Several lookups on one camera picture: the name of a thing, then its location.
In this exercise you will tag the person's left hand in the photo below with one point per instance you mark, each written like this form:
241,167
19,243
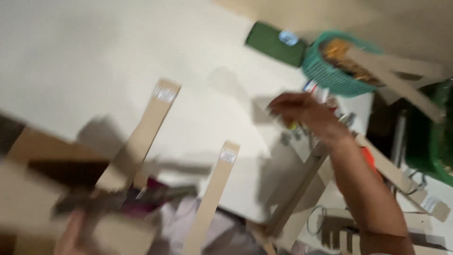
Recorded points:
70,235

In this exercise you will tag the person's right hand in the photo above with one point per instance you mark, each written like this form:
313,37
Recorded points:
315,115

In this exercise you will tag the person's right fingers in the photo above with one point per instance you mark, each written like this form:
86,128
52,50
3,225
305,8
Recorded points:
283,106

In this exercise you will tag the white red blue tube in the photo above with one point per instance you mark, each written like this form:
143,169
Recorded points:
316,91

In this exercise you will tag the teal plastic basket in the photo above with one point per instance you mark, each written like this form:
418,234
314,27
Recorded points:
331,72

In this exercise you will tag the dark green box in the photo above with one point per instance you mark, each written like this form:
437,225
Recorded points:
274,44

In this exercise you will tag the grey metal clip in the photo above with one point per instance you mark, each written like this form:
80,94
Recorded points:
346,119

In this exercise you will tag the pale blue round cap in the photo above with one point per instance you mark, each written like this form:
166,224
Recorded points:
288,37

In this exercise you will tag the yellow brown scraps heap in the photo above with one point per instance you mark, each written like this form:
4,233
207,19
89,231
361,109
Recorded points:
341,56

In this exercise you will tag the plain cardboard strip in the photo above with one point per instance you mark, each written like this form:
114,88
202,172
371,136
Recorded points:
300,193

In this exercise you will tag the orange tool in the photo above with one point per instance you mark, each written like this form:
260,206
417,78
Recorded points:
370,159

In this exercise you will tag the cardboard strip with white label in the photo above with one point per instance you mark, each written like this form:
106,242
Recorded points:
403,179
145,131
212,198

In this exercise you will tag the forked cardboard piece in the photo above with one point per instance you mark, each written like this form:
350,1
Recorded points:
396,76

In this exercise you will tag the notched cardboard piece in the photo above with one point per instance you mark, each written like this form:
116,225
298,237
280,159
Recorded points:
339,233

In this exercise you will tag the person's pink purple clothing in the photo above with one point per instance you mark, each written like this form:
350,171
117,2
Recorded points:
201,226

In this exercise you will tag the green plastic bucket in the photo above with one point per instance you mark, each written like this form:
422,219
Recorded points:
433,141

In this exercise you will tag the large cardboard sheet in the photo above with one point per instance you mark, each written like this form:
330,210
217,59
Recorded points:
39,184

